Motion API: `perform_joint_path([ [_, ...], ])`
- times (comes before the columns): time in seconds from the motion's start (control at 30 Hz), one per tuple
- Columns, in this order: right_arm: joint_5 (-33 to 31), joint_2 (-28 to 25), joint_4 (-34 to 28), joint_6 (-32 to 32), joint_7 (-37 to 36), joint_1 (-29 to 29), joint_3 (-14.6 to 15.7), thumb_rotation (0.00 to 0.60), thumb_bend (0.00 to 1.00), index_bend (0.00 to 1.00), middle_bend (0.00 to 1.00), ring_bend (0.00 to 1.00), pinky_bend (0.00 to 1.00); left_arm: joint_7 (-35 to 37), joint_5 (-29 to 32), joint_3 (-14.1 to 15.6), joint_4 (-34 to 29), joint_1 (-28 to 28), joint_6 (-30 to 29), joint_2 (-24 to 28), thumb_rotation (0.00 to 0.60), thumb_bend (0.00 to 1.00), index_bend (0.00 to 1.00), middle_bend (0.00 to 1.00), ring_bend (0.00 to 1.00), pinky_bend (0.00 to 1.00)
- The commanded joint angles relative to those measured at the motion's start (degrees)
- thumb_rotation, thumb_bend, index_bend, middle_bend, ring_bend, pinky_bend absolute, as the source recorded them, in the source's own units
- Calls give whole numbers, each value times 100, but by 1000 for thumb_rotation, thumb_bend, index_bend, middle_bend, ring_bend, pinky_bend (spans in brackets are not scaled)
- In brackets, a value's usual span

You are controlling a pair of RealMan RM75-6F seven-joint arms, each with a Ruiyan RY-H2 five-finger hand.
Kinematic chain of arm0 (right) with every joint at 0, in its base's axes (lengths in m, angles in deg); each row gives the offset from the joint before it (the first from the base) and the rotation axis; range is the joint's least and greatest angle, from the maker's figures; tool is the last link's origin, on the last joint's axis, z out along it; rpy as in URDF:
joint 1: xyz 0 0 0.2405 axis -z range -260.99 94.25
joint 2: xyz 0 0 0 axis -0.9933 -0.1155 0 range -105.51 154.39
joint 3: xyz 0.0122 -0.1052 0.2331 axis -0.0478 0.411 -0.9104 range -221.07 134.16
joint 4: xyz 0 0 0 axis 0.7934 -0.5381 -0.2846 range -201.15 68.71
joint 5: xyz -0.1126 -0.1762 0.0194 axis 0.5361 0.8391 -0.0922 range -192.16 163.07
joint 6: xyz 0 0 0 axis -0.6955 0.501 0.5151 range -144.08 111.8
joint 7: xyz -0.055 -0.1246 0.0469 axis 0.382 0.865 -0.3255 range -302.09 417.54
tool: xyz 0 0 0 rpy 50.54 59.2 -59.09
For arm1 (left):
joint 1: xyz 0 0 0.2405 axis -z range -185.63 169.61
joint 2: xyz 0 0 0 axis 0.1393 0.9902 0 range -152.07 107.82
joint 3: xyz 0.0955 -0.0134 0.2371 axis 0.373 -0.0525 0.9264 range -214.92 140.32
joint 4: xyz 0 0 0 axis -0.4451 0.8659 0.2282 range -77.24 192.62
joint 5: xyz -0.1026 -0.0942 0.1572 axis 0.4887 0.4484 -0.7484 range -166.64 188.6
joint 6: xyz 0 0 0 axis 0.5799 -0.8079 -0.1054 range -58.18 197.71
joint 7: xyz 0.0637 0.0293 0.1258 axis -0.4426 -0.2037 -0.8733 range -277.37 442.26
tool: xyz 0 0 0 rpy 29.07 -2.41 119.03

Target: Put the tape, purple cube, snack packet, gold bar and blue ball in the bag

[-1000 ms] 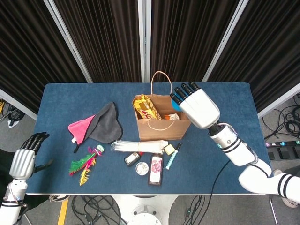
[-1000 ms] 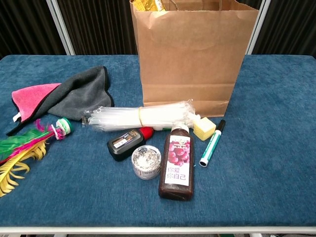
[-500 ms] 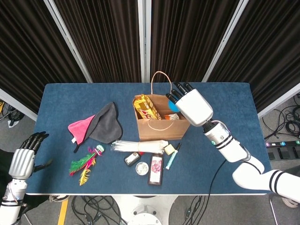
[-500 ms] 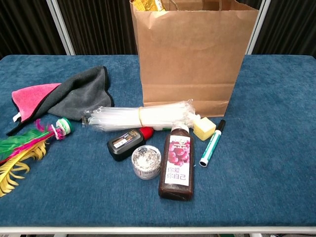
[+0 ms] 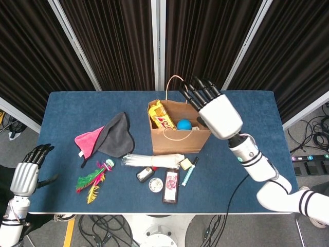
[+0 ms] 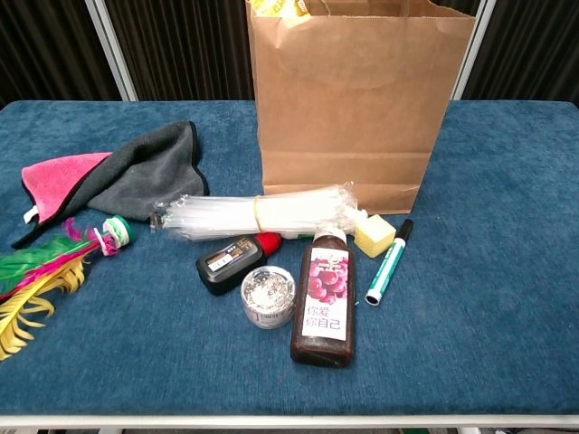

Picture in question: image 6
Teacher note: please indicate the yellow sponge cube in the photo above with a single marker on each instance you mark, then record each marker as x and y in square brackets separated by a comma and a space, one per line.
[374, 235]

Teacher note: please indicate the white partition frame post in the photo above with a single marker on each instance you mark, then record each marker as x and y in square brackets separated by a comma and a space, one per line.
[113, 54]
[475, 54]

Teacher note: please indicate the black ink bottle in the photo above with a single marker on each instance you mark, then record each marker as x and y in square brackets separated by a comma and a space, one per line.
[224, 267]

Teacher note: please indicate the brown paper bag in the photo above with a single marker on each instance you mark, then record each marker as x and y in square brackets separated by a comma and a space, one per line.
[353, 113]

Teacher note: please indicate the round silver pin tin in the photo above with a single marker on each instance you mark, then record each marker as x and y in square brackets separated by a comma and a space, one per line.
[268, 296]

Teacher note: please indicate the colourful feather shuttlecock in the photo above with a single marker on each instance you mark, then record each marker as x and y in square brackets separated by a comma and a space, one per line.
[40, 271]

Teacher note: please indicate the green marker pen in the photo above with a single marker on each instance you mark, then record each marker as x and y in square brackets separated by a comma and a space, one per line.
[386, 267]

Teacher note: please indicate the clear straw bundle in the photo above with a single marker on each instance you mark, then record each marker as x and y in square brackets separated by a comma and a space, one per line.
[226, 214]

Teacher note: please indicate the grey pink cloth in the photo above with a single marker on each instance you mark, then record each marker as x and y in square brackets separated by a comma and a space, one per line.
[145, 176]

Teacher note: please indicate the grape juice bottle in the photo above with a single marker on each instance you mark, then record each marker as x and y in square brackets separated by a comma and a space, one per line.
[325, 307]

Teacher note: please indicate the black pleated partition panel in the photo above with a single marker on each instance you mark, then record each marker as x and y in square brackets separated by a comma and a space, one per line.
[529, 50]
[190, 50]
[45, 50]

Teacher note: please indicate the blue table mat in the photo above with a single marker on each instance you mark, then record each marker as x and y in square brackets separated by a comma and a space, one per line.
[158, 361]

